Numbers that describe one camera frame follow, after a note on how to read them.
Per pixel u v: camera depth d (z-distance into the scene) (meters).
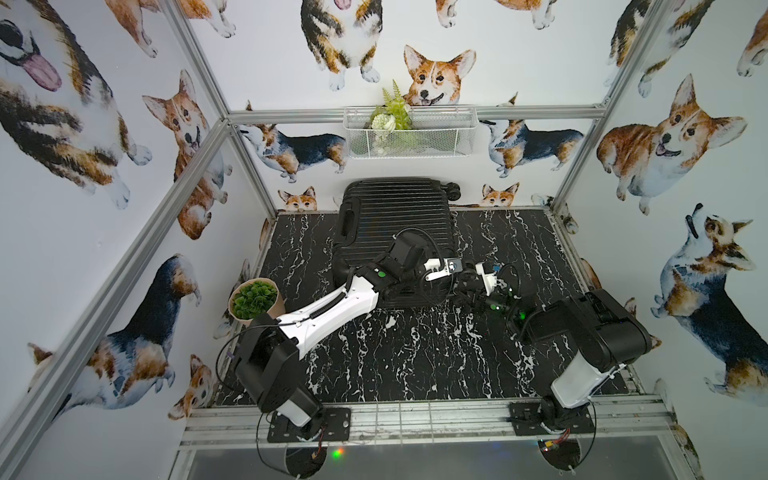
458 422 0.75
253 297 0.85
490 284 0.82
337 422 0.74
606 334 0.47
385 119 0.83
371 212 0.95
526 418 0.73
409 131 0.88
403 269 0.61
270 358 0.42
